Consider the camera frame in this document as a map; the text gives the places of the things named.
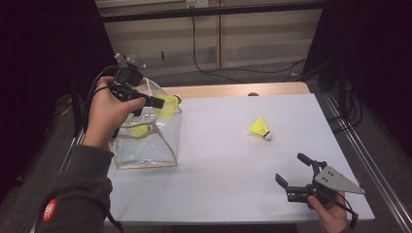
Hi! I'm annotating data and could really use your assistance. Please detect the clear plastic bag beige trim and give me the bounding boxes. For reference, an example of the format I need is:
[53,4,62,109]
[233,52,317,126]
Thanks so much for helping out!
[110,77,183,170]

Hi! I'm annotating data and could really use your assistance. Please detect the person's left hand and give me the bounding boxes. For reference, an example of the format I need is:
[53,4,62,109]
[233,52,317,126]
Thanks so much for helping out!
[82,76,147,150]

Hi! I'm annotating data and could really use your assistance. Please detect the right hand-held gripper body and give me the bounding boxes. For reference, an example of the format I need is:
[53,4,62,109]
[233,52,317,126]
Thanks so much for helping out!
[285,159,365,204]

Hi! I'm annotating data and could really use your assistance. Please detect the person's right hand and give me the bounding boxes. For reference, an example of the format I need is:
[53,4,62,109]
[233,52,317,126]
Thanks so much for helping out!
[306,189,348,233]

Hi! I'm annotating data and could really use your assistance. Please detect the black wall cable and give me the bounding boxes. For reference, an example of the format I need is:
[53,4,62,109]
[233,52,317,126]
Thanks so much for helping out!
[191,8,307,84]

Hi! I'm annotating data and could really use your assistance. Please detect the wall power outlet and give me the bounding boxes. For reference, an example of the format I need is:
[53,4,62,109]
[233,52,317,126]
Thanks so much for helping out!
[186,0,210,9]

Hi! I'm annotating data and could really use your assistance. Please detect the black floor cables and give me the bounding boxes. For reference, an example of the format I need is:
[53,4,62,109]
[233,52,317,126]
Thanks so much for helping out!
[329,86,365,134]

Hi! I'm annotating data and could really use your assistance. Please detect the black horizontal bar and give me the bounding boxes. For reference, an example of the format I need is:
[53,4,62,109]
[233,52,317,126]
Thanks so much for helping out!
[100,1,326,23]

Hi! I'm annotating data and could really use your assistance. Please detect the black curtain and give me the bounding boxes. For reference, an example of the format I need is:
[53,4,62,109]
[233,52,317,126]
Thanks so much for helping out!
[304,0,412,156]
[0,0,120,195]

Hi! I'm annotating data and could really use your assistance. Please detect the black metal stand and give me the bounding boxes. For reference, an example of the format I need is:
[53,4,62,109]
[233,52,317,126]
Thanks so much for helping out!
[319,57,350,120]

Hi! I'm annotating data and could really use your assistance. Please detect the metal floor rail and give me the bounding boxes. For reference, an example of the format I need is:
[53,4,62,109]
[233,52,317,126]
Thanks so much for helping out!
[59,129,86,174]
[322,91,412,233]

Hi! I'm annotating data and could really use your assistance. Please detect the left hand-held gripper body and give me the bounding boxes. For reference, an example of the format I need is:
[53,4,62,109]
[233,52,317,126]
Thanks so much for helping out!
[108,52,148,104]

